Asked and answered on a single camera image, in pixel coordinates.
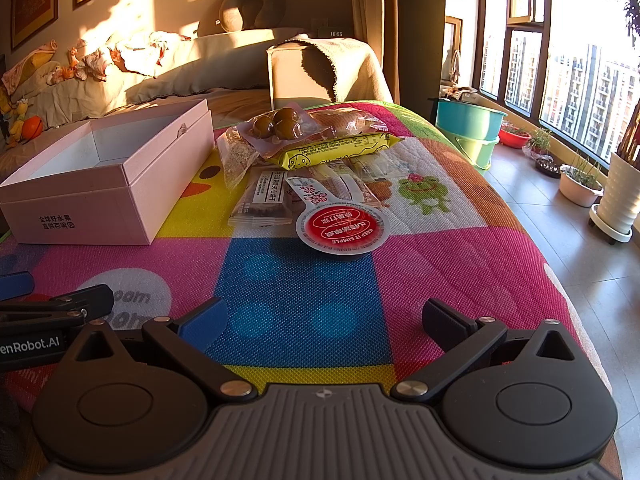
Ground red round jelly cup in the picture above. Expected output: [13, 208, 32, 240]
[285, 175, 387, 257]

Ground red plastic basin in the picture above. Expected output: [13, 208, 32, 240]
[498, 127, 532, 150]

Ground yellow snack packet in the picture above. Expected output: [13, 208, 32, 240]
[265, 132, 404, 171]

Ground long grey pillow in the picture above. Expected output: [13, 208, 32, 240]
[125, 27, 311, 104]

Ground striped clear snack packet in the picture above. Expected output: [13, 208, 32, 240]
[320, 162, 383, 209]

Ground crumpled pink white clothes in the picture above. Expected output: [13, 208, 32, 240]
[67, 31, 193, 82]

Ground green plastic bucket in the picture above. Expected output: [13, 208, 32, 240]
[440, 127, 501, 172]

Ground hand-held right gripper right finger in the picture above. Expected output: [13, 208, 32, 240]
[390, 298, 583, 406]

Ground grey neck pillow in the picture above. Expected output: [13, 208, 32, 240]
[220, 0, 287, 34]

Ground tall white ribbed pot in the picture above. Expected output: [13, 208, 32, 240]
[588, 151, 640, 246]

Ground cereal bar clear packet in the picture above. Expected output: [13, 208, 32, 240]
[216, 125, 262, 191]

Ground teal plastic bucket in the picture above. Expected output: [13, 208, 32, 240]
[435, 98, 508, 139]

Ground pale bedding pillow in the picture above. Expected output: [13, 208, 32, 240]
[10, 35, 201, 127]

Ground yellow plush toy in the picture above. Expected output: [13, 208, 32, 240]
[0, 84, 27, 150]

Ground brown marinated eggs packet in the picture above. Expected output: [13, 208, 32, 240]
[235, 105, 321, 157]

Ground dark window frame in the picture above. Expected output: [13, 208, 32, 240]
[472, 0, 640, 171]

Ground pink cardboard box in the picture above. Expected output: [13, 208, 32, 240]
[0, 98, 216, 246]

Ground brown bread packet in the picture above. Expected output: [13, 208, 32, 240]
[300, 109, 388, 137]

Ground small potted plant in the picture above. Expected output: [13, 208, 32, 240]
[526, 129, 554, 159]

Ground brown cardboard box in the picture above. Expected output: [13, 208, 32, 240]
[266, 42, 342, 111]

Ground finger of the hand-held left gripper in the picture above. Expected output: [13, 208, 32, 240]
[0, 271, 35, 302]
[0, 284, 115, 333]

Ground colourful printed play mat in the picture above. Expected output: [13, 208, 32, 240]
[0, 101, 613, 401]

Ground dark biscuit packet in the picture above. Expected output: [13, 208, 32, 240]
[227, 166, 297, 228]

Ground dark plant dish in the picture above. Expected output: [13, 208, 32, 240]
[534, 157, 562, 180]

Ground dark framed wall picture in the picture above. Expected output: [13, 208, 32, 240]
[10, 0, 61, 52]

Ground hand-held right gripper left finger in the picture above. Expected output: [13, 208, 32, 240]
[62, 296, 258, 403]

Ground white round plant pot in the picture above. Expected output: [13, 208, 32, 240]
[558, 152, 605, 209]

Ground beige curtain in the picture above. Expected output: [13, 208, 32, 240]
[347, 0, 402, 106]

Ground pale snack packet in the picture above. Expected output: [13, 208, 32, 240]
[350, 152, 417, 184]

